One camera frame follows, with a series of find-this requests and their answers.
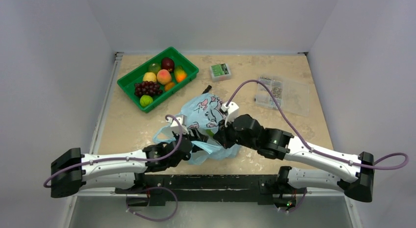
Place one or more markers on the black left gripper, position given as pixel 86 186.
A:
pixel 196 136

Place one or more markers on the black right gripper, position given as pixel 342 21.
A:
pixel 222 135

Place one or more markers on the light blue plastic bag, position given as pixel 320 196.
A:
pixel 203 112

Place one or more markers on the lime green fake fruit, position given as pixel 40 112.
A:
pixel 145 100

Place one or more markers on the dark red fake grapes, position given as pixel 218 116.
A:
pixel 148 88

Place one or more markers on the orange pink fake peach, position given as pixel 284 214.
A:
pixel 163 77

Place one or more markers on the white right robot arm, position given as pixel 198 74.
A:
pixel 348 173

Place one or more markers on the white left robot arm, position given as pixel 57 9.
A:
pixel 74 171

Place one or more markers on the green fake fruit in bag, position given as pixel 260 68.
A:
pixel 210 132

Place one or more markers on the small orange fake fruit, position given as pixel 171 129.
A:
pixel 169 86

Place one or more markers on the orange green fake mango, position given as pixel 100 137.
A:
pixel 179 74

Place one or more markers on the yellow fake lemon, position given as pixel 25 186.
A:
pixel 149 77

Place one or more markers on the green fake round fruit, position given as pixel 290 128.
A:
pixel 154 68

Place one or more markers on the dark red fake mango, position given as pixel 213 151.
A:
pixel 168 64

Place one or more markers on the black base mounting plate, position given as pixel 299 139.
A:
pixel 260 189

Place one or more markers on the black rubber mallet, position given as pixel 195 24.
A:
pixel 208 88

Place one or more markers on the clear plastic screw organizer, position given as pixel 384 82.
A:
pixel 292 96

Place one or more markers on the small green label box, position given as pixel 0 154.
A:
pixel 220 72

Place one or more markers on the green plastic tray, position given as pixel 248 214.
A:
pixel 126 83

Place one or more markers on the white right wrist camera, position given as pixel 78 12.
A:
pixel 230 110

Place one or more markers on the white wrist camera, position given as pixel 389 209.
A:
pixel 176 125
pixel 230 110

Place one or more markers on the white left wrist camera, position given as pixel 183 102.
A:
pixel 176 125

